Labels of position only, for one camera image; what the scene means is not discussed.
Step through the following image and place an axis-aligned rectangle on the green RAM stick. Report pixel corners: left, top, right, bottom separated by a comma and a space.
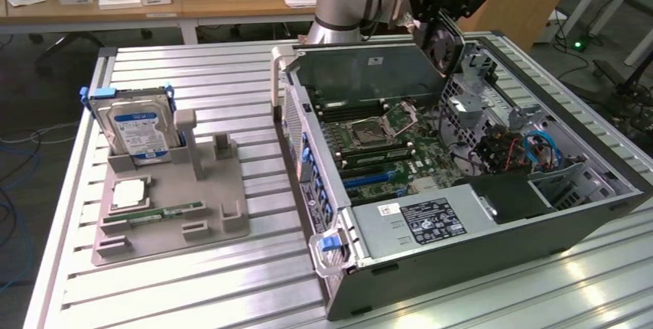
110, 202, 203, 223

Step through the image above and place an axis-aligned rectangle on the grey parts rack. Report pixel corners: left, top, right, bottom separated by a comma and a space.
90, 109, 251, 268

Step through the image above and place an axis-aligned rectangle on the wooden cabinet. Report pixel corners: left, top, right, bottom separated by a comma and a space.
459, 0, 586, 51

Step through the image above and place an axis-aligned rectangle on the metal socket cover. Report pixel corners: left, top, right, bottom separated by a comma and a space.
382, 101, 424, 134

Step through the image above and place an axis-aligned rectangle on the blue expansion slot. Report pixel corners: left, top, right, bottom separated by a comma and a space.
342, 170, 400, 189

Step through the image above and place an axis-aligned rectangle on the blue wire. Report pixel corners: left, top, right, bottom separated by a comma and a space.
523, 129, 564, 172

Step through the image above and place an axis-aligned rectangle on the open dark PC case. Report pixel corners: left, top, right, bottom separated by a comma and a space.
268, 30, 653, 322

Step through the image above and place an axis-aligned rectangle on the white floor cable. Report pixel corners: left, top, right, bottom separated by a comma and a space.
0, 122, 80, 145

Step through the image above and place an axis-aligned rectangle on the black computer fan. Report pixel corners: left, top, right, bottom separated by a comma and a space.
410, 13, 470, 78

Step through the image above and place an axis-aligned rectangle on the black chair base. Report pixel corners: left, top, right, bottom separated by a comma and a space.
28, 30, 107, 76

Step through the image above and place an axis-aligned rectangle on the CPU socket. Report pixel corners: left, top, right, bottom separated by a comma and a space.
346, 118, 390, 147

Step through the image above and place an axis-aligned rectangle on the small silver heatsink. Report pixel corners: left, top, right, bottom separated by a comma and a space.
412, 176, 442, 193

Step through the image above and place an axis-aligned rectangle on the black RAM stick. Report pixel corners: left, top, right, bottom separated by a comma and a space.
338, 148, 414, 166

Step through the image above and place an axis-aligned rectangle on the blue floor cable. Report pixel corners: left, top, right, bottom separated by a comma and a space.
0, 141, 46, 292

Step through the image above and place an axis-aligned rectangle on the perforated metal drive cage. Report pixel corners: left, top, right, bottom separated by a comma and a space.
438, 52, 518, 146

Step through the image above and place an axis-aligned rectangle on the grey case handle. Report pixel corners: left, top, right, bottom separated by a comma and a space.
270, 46, 298, 110

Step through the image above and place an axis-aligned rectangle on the blue card retainer row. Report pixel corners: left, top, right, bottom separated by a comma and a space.
299, 132, 338, 230

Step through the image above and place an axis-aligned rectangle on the white desk frame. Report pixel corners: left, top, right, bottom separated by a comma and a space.
555, 0, 653, 66

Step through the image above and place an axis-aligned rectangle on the grey power supply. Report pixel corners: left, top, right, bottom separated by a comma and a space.
351, 184, 500, 262

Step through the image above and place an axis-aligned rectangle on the hard disk in blue caddy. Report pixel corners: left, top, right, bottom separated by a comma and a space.
79, 83, 178, 165

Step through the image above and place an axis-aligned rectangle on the grey metal disk bay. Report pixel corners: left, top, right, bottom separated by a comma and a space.
528, 155, 643, 212

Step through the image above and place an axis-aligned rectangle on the blue case latch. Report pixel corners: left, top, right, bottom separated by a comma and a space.
316, 234, 342, 256

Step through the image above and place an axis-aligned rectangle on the green motherboard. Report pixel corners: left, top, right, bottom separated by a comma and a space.
308, 91, 479, 207

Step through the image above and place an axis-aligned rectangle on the black floor equipment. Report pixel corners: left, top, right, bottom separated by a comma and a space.
591, 59, 653, 135

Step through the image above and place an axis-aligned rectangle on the red wire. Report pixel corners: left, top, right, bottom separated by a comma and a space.
503, 135, 535, 172

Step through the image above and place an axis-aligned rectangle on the silver CPU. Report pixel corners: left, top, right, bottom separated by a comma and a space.
111, 181, 147, 210

